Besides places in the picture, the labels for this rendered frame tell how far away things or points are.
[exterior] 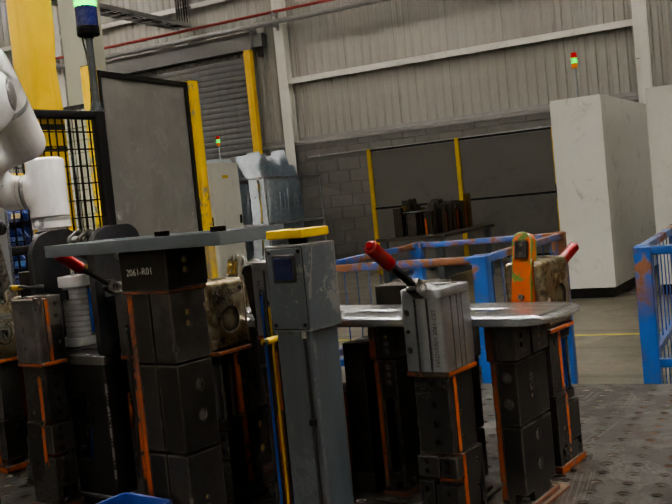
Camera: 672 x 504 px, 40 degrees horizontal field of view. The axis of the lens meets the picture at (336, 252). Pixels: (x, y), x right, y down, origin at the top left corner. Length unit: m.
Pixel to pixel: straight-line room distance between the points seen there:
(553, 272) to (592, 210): 7.82
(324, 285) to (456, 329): 0.21
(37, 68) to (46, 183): 0.86
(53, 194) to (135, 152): 2.96
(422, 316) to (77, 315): 0.71
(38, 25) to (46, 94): 0.20
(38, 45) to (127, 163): 2.13
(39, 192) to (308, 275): 1.04
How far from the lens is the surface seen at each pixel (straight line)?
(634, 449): 1.74
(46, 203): 2.09
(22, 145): 1.97
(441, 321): 1.24
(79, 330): 1.71
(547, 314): 1.36
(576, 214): 9.43
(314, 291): 1.17
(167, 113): 5.33
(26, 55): 2.91
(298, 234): 1.16
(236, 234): 1.22
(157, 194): 5.15
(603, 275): 9.42
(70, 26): 9.69
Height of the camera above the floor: 1.19
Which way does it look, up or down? 3 degrees down
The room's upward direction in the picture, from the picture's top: 6 degrees counter-clockwise
